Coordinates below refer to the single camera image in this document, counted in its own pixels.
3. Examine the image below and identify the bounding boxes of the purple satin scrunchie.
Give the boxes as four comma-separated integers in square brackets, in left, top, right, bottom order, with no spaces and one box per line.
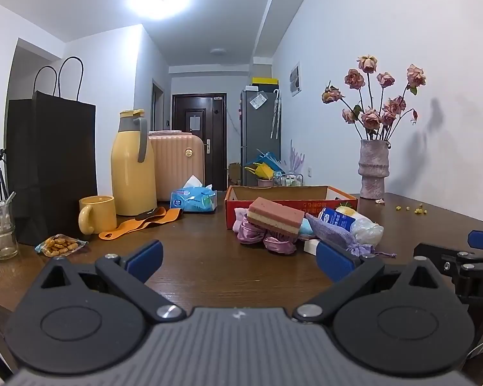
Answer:
[238,215,268,246]
[263,233,298,255]

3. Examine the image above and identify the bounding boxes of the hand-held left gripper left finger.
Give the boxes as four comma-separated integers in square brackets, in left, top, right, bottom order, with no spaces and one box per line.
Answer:
[40,239,186,323]

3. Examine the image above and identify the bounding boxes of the orange and brown strap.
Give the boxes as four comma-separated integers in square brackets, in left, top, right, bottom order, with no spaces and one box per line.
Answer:
[99,206,183,241]

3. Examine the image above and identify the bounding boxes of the white folded umbrella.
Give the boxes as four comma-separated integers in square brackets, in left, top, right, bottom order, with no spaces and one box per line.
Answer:
[270,89,282,139]

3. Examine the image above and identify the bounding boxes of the yellow mug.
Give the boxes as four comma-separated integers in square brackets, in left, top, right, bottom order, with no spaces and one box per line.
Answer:
[78,195,117,235]

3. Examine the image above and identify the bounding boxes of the red orange cardboard box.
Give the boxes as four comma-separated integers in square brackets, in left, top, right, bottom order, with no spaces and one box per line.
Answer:
[224,185,359,231]

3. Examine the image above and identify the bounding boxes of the black paper bag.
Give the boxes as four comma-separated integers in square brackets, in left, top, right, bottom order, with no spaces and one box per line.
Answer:
[6,57,98,247]

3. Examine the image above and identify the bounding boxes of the light blue plush toy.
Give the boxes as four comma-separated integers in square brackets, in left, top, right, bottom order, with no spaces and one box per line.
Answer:
[297,216,318,239]

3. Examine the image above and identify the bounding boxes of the grey refrigerator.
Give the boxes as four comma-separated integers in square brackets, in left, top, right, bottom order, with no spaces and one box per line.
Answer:
[241,85,281,188]

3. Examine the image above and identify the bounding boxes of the purple knit sachet bag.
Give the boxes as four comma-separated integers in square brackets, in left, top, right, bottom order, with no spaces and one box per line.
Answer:
[306,213,397,259]

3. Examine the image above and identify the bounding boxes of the bunch of dried pink roses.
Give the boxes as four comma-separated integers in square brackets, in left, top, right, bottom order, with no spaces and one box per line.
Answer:
[321,54,427,142]

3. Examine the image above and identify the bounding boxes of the blue white packet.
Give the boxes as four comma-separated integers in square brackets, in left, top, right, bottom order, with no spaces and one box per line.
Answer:
[319,207,357,232]

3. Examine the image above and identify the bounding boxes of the pink textured vase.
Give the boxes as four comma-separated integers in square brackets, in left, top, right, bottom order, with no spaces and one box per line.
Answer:
[358,139,388,200]

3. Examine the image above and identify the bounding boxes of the dark brown door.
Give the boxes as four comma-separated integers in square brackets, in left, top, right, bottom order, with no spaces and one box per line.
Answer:
[172,93,228,191]

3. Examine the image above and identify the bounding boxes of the clear glass cup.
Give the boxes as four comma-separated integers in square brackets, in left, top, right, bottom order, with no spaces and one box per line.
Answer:
[0,191,19,260]

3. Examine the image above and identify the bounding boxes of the blue and yellow plastic tools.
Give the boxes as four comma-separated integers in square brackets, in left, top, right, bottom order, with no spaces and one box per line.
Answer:
[243,149,284,181]

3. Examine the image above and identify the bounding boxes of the blue tissue pack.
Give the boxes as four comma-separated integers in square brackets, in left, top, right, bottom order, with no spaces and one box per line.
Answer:
[170,175,218,213]

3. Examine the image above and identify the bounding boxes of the clear bag of crackers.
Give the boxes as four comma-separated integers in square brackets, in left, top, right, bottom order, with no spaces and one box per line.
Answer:
[34,234,88,257]

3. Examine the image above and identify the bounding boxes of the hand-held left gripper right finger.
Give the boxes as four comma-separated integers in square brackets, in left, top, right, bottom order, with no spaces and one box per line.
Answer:
[293,241,442,323]

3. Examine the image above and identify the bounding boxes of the wire rack with bottles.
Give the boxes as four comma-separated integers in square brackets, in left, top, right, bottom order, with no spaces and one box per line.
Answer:
[273,171,304,188]

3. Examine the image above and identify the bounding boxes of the clear crinkled plastic bag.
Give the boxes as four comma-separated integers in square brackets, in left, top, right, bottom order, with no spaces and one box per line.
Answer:
[348,209,384,247]

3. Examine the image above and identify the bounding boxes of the yellow thermos jug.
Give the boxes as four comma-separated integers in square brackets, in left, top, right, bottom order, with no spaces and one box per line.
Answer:
[111,109,157,216]

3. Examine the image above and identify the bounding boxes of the pink ribbed suitcase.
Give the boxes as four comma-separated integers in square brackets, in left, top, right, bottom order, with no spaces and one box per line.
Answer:
[148,130,205,202]

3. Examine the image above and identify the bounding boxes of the pink cream layered sponge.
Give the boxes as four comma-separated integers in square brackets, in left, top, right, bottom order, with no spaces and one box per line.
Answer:
[247,197,306,243]

